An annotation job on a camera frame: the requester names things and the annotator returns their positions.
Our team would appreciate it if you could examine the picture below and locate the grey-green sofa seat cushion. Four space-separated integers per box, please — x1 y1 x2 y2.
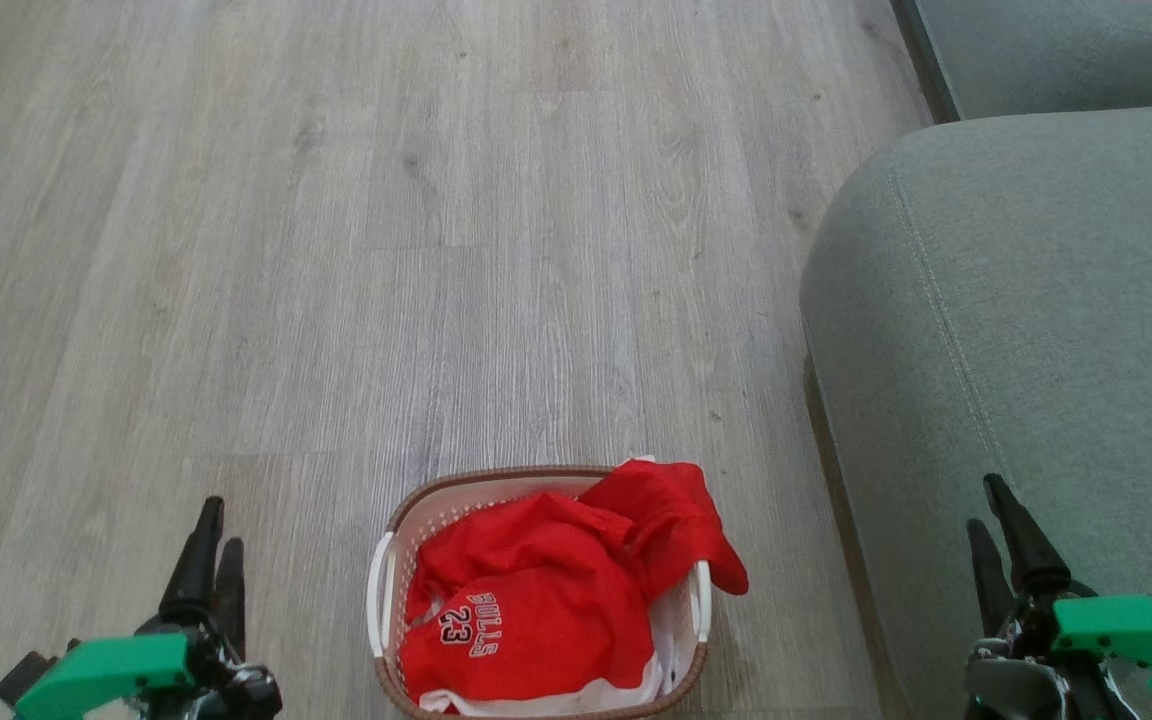
799 103 1152 720

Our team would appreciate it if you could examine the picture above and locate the cream laundry basket brown rim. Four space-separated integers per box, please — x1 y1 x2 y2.
366 465 714 720

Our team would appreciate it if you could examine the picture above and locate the red Bulls 23 jersey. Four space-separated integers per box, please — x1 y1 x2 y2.
398 458 750 716

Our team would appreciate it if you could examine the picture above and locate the white basket liner cloth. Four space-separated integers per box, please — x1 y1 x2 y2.
651 585 699 696

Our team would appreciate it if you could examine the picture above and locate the grey-green sofa section dark base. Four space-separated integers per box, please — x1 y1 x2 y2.
891 0 1152 123

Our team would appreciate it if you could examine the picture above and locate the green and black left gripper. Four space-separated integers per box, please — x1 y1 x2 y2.
14 496 283 720

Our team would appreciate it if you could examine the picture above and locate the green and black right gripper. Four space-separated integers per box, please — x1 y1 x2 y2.
964 473 1152 720

